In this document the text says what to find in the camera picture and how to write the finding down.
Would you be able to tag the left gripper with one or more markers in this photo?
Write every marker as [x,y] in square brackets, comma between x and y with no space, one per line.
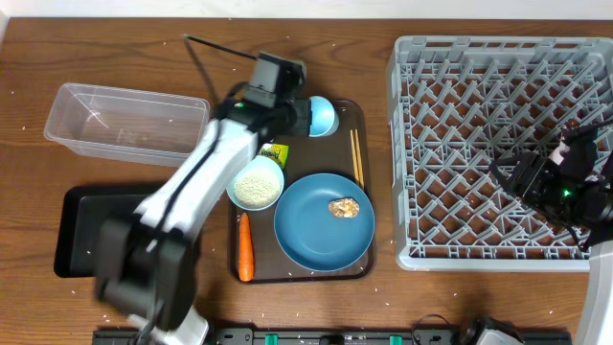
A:
[303,126]

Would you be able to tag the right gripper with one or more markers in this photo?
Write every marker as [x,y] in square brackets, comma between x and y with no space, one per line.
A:
[530,179]

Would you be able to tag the light blue plastic cup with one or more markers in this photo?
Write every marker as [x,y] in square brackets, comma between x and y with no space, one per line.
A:
[324,120]

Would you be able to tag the foil snack wrapper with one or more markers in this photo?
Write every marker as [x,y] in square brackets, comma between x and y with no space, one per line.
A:
[276,152]

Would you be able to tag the light blue rice bowl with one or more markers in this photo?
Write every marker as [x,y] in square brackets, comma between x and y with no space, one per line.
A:
[258,186]

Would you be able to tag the orange carrot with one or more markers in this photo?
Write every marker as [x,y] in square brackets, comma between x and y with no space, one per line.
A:
[246,261]

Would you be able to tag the pink plastic cup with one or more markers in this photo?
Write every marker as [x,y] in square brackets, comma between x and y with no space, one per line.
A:
[559,153]

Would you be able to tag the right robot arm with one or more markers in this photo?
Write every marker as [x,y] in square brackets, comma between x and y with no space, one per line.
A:
[585,210]

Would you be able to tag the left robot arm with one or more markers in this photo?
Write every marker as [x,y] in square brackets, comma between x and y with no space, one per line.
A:
[146,262]

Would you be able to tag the grey dishwasher rack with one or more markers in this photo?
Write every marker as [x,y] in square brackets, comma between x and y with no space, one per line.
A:
[455,103]

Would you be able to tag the wooden chopstick right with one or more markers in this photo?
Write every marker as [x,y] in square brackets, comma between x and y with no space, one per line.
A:
[359,159]

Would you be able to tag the wooden chopstick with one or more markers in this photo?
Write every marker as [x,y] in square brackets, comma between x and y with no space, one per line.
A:
[359,159]
[356,170]

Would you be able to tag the brown serving tray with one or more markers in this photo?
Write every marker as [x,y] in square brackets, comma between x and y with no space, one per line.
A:
[306,156]

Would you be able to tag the wooden chopstick left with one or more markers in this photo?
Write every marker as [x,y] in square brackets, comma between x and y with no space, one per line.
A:
[356,170]

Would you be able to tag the dried mushroom piece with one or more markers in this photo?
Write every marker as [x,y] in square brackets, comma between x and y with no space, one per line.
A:
[344,208]

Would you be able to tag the dark blue plate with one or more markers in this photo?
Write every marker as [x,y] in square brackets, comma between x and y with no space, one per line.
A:
[310,235]

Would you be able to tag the clear plastic bin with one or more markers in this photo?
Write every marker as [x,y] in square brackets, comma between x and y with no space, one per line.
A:
[125,124]

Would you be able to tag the black plastic bin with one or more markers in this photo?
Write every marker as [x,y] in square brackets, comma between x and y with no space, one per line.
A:
[84,210]

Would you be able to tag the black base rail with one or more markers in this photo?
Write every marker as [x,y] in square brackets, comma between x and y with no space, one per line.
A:
[483,331]

